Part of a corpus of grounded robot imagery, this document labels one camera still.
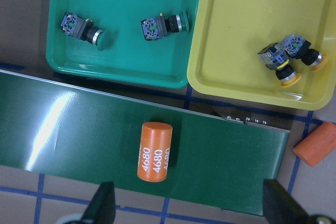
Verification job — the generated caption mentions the green plastic tray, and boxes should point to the green plastic tray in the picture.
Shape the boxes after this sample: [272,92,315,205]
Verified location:
[46,0,198,89]

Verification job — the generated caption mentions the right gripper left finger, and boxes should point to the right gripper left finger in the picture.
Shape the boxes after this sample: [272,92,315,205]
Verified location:
[81,182,116,223]

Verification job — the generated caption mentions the green conveyor belt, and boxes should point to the green conveyor belt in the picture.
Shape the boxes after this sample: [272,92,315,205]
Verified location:
[1,71,289,215]

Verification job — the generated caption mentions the orange cylinder with label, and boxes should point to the orange cylinder with label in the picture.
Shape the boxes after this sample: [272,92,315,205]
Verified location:
[137,122,173,183]

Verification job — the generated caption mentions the green push button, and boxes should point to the green push button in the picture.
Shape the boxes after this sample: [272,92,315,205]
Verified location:
[140,11,190,41]
[59,12,111,51]

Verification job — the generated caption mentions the orange cylinder plain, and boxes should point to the orange cylinder plain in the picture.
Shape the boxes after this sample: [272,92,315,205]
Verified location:
[293,122,335,167]

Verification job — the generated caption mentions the yellow push button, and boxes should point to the yellow push button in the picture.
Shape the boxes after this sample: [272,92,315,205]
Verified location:
[281,34,328,71]
[257,42,301,88]

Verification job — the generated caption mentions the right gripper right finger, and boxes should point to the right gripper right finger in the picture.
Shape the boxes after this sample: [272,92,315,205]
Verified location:
[262,179,315,223]

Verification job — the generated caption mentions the yellow plastic tray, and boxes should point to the yellow plastic tray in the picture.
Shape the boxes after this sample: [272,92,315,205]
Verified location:
[187,0,335,110]

